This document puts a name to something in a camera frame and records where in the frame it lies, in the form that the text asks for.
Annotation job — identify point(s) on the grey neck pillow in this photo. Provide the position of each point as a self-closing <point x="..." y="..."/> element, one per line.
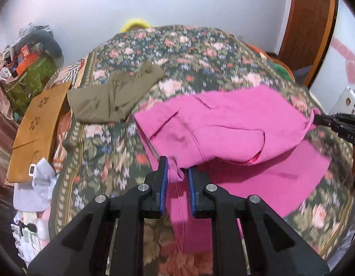
<point x="45" y="41"/>

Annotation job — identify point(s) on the green patterned bag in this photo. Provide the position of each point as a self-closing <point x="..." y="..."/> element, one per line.
<point x="27" y="83"/>

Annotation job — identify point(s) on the wooden door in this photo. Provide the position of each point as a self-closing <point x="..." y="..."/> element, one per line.
<point x="309" y="20"/>

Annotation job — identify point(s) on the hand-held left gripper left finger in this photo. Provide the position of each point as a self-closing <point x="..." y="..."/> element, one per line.
<point x="164" y="175"/>

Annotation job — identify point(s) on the yellow pillow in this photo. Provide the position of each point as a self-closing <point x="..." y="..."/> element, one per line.
<point x="136" y="24"/>

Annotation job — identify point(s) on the olive green pants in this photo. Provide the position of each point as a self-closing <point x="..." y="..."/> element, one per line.
<point x="114" y="97"/>

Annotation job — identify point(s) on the orange box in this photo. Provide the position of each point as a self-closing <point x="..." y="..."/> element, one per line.
<point x="27" y="62"/>

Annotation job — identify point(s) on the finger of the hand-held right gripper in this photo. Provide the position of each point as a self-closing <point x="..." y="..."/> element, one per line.
<point x="324" y="120"/>

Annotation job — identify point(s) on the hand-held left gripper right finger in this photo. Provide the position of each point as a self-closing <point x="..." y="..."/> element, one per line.
<point x="190" y="184"/>

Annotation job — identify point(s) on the light blue cloth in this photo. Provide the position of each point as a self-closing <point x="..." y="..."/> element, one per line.
<point x="36" y="184"/>

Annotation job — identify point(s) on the pink hooded sweatshirt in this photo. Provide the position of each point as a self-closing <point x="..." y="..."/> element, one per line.
<point x="232" y="126"/>

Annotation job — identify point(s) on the floral bed blanket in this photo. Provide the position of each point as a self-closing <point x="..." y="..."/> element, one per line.
<point x="194" y="54"/>

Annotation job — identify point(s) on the tan suede bag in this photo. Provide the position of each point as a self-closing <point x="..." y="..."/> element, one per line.
<point x="36" y="126"/>

